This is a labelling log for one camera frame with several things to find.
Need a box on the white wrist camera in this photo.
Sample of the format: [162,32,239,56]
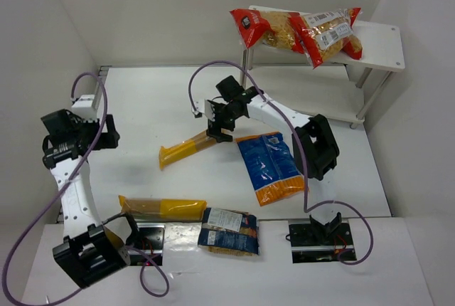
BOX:
[193,99,215,121]
[70,95,97,122]

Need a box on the red pasta bag left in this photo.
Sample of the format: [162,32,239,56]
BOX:
[230,9,305,54]

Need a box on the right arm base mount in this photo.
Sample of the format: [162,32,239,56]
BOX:
[285,219,357,264]

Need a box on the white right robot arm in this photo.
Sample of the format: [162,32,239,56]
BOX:
[194,76,341,237]

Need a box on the white two-tier shelf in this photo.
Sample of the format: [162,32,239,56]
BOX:
[242,17,405,128]

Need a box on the red pasta bag right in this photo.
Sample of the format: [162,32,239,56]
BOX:
[289,7,363,68]

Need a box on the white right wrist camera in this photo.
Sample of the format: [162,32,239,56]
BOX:
[193,99,215,121]

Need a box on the red pasta bag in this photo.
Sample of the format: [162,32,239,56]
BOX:
[289,7,363,68]
[230,9,305,54]

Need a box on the yellow spaghetti bag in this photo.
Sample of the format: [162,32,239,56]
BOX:
[158,131,217,170]
[118,195,207,221]

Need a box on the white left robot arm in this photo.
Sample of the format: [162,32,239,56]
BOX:
[41,109,130,289]

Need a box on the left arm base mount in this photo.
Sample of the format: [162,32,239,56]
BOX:
[126,223,166,266]

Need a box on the blue orange spaghetti bag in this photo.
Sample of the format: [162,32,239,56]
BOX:
[235,132,305,206]

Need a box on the yellow spaghetti bag front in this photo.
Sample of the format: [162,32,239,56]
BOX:
[118,195,207,221]

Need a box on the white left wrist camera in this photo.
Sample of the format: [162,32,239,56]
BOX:
[70,95,97,122]

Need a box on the dark blue pasta bag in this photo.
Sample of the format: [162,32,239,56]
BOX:
[198,208,259,256]

